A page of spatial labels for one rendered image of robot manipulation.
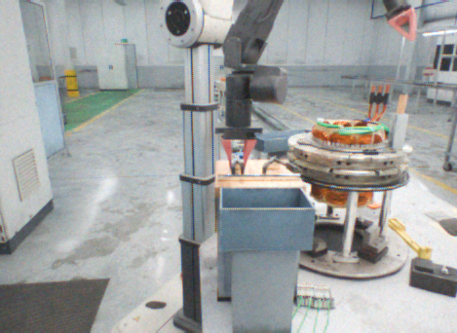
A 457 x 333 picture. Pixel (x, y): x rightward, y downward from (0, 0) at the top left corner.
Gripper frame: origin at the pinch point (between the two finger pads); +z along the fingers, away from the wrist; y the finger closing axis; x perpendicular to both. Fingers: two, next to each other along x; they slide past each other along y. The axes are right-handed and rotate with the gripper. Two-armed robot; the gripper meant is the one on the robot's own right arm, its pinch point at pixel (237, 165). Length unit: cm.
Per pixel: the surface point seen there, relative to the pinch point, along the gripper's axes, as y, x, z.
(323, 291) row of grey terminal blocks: 19.4, -8.7, 27.5
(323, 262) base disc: 23.8, 4.3, 28.5
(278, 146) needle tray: 16.3, 37.0, 4.8
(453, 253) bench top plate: 64, 11, 30
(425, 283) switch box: 46, -5, 29
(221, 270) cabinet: -3.6, -7.6, 22.5
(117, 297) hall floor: -62, 93, 109
